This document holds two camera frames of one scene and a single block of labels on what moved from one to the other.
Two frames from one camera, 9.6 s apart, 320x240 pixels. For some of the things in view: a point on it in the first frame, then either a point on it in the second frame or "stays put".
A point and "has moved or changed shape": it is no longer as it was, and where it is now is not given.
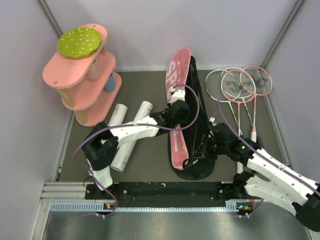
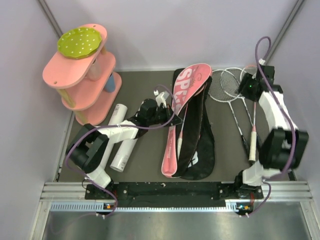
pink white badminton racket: [238, 85] to [180, 137]
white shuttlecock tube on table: [118, 115] stays put
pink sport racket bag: [190, 139] has moved or changed shape
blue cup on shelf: [110, 85] stays put
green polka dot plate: [79, 42] stays put
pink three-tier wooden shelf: [82, 81] stays put
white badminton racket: [224, 86] stays put
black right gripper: [209, 138] to [242, 90]
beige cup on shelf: [95, 72] stays put
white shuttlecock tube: [124, 151] stays put
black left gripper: [181, 120] to [168, 112]
